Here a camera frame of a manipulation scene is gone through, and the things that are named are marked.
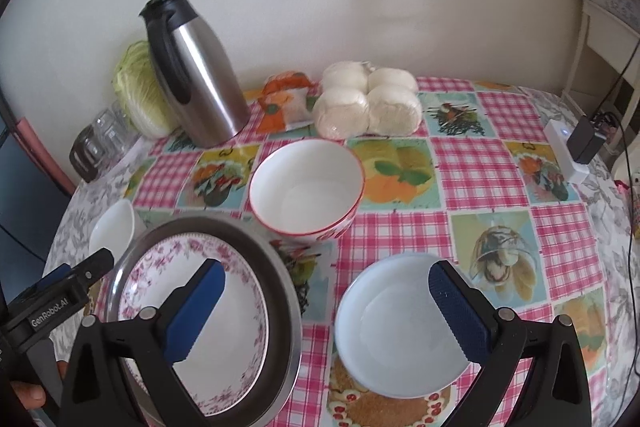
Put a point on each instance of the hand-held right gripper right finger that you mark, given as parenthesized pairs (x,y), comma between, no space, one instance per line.
(460,312)

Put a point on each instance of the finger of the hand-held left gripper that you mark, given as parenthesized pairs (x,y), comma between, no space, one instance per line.
(60,273)
(95,266)

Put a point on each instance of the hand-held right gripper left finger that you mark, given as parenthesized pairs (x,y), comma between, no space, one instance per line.
(195,312)

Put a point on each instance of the small white bowl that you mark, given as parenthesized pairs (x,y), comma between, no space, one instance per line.
(112,227)

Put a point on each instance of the round floral plate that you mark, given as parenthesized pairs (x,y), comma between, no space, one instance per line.
(245,322)

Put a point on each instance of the light blue bowl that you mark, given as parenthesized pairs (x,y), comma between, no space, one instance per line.
(395,327)

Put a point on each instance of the strawberry print bowl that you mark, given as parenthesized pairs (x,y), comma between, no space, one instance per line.
(305,192)

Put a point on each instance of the person's left hand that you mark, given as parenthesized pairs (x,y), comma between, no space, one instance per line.
(26,394)

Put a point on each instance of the grey floral cloth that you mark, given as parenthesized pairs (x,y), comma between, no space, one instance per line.
(75,217)

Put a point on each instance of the dark blue cabinet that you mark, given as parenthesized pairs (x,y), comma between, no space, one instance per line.
(20,207)

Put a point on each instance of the dark glass jar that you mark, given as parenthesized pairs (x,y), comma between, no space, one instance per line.
(85,153)

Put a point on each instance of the pink checked tablecloth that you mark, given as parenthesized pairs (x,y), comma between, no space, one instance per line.
(450,187)

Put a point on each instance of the clear drinking glass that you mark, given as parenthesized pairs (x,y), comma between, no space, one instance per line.
(105,134)
(121,118)

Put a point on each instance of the napa cabbage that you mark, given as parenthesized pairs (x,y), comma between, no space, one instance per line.
(135,87)

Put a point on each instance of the white power strip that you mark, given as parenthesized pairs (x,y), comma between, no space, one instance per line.
(565,149)

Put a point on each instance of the black charger adapter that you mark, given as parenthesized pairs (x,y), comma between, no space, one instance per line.
(585,139)

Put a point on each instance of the stainless steel thermos jug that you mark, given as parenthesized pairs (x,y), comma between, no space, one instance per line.
(200,77)

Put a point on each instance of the clear packet with orange print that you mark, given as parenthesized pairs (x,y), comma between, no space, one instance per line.
(287,111)

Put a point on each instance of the white shelf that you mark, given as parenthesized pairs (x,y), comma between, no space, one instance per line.
(595,57)

